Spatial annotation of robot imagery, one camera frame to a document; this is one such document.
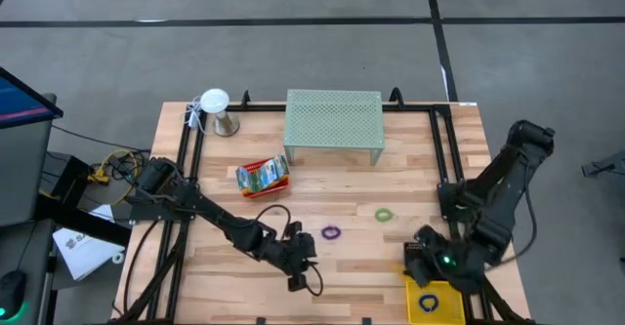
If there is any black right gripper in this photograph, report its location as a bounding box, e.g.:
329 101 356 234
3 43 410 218
404 224 484 296

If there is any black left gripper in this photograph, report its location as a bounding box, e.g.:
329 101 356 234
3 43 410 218
271 221 318 293

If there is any blue coil wristband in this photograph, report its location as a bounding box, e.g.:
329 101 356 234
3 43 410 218
418 294 439 314

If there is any red plastic basket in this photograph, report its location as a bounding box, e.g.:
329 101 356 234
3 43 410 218
235 156 290 199

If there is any dark grey desk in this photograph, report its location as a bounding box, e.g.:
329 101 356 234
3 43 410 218
0 217 58 325

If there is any black mesh tray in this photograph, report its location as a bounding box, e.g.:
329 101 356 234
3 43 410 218
403 241 460 282

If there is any yellow plastic bin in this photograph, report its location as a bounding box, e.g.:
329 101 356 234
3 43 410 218
405 279 467 325

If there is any green mesh shelf riser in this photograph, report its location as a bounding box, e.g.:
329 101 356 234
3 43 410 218
282 89 386 166

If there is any white lamp with metal base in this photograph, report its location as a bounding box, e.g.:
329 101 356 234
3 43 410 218
198 88 240 138

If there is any small white paper sheet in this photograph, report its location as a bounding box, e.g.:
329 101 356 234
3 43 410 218
90 203 116 223

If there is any white printed booklet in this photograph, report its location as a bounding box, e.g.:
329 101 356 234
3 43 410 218
52 226 126 281

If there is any black equipment box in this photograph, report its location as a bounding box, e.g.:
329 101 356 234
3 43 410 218
51 154 94 204

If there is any black computer mouse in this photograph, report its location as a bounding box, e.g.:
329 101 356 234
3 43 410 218
0 269 26 321

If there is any computer monitor blue screen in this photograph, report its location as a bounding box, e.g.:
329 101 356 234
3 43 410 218
0 65 64 228

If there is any black aluminium table frame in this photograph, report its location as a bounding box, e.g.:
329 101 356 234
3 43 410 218
109 87 538 325

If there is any white adapter with cable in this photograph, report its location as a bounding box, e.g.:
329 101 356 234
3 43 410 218
184 98 206 132

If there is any yellow cable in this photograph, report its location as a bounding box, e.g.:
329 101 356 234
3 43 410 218
87 148 143 207

